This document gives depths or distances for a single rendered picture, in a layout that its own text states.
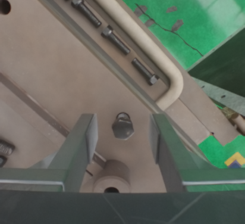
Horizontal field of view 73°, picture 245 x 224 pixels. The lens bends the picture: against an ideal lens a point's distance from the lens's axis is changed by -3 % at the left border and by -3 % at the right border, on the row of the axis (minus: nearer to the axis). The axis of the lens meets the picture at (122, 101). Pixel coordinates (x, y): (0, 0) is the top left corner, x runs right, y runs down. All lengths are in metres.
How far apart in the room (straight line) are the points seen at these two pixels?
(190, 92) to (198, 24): 1.36
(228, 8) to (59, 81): 1.70
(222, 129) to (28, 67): 0.34
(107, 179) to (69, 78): 0.11
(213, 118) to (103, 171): 0.24
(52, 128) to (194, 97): 0.25
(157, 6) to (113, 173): 1.49
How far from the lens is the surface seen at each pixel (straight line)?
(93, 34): 0.30
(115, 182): 0.19
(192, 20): 1.65
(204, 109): 0.35
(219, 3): 1.76
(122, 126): 0.15
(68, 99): 0.18
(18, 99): 0.19
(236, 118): 0.37
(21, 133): 0.22
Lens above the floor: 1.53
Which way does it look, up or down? 74 degrees down
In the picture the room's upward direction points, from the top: 179 degrees counter-clockwise
